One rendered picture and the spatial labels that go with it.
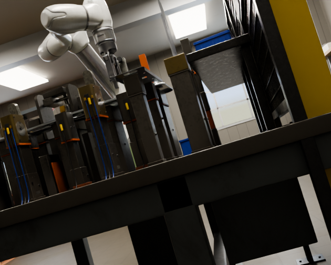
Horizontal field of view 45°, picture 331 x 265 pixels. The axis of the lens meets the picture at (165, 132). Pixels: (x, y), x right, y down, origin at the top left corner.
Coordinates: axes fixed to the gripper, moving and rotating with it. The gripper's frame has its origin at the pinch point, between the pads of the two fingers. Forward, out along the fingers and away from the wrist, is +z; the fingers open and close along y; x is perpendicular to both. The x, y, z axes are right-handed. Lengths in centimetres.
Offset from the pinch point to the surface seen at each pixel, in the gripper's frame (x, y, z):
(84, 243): -70, -74, 67
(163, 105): 16.5, 5.5, 12.9
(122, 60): 1.3, -12.9, -15.2
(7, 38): -228, -338, -197
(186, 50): 30.3, -13.8, -9.7
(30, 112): -56, -27, -10
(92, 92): -3.0, 24.8, 3.0
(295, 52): 61, 53, 18
